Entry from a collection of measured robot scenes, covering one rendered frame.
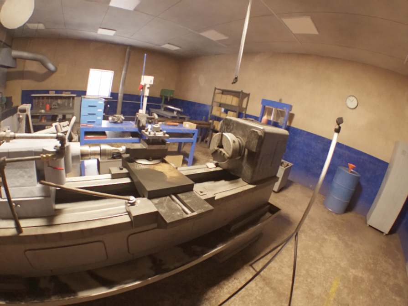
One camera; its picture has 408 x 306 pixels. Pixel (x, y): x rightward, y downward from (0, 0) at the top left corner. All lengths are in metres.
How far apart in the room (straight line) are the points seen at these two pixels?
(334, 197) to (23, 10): 6.96
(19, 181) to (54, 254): 0.39
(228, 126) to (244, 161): 0.36
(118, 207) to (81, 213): 0.20
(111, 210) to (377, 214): 4.31
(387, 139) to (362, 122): 0.74
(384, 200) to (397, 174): 0.58
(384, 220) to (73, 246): 4.59
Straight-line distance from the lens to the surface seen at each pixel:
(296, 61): 5.24
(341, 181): 3.89
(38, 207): 0.98
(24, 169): 0.97
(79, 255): 1.05
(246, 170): 1.53
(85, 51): 8.12
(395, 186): 4.21
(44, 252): 1.04
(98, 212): 0.96
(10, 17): 4.17
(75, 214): 0.97
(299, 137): 4.78
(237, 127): 1.58
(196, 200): 1.04
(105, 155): 0.97
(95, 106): 2.88
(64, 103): 5.08
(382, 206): 4.26
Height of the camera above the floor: 1.43
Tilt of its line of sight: 16 degrees down
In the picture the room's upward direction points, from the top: 12 degrees clockwise
